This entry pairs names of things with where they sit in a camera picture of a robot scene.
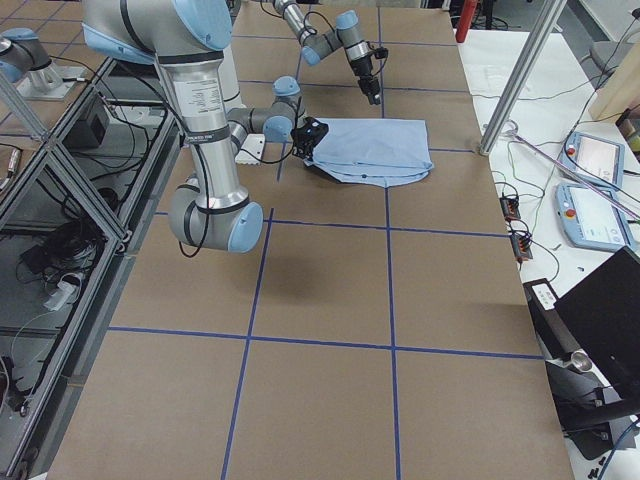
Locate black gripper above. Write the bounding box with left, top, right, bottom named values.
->
left=293, top=130, right=323, bottom=159
left=352, top=58, right=382, bottom=105

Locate light blue t-shirt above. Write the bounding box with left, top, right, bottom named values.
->
left=305, top=118, right=433, bottom=188

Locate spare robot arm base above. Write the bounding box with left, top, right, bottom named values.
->
left=1, top=27, right=72, bottom=101

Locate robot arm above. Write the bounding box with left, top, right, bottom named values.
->
left=260, top=1, right=388, bottom=105
left=83, top=1, right=329, bottom=253

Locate red fire extinguisher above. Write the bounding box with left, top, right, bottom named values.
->
left=455, top=0, right=478, bottom=44

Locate orange black connector board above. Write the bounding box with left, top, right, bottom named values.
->
left=499, top=196, right=521, bottom=221

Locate far blue teach pendant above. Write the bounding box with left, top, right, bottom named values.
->
left=560, top=132, right=624, bottom=188

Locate blue teach pendant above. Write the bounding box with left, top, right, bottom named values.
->
left=560, top=132, right=624, bottom=188
left=555, top=183, right=638, bottom=252

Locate near blue teach pendant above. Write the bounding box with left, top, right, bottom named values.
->
left=555, top=183, right=638, bottom=252

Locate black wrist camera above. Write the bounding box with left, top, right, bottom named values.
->
left=296, top=116, right=329, bottom=145
left=372, top=46, right=388, bottom=60

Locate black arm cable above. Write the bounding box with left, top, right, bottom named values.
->
left=299, top=9, right=381, bottom=76
left=177, top=99, right=306, bottom=259

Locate aluminium frame post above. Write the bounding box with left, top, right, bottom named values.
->
left=478, top=0, right=567, bottom=156

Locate aluminium frame truss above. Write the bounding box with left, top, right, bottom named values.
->
left=1, top=60, right=179, bottom=479

